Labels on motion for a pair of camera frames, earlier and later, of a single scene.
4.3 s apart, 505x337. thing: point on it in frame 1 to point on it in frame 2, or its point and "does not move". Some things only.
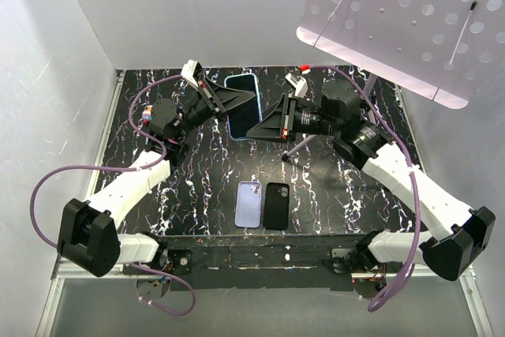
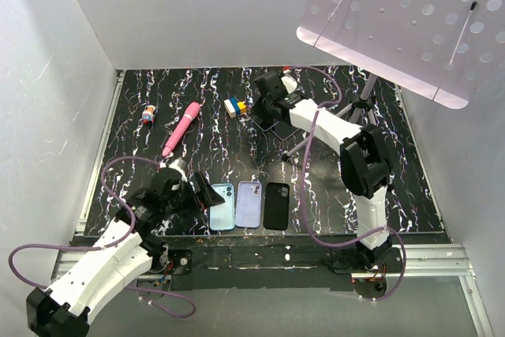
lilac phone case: [248, 205] does not move
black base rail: [253, 263] does not move
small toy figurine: [147, 114] does not move
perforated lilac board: [435, 26] does not move
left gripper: [225, 99] to [206, 196]
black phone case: [276, 206] does not move
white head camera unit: [188, 70] to [180, 165]
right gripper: [271, 126] to [257, 109]
